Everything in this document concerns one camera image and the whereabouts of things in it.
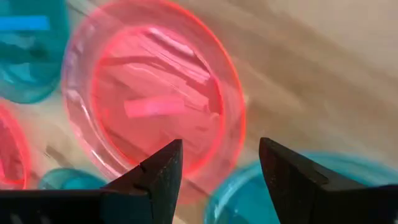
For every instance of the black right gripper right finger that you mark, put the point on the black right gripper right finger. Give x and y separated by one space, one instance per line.
295 186

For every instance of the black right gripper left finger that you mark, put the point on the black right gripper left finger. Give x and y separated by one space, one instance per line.
158 186

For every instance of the teal translucent plastic plate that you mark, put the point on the teal translucent plastic plate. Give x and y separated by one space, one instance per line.
28 62
242 199
71 181

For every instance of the pink translucent plastic plate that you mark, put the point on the pink translucent plastic plate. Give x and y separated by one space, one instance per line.
161 77
11 149

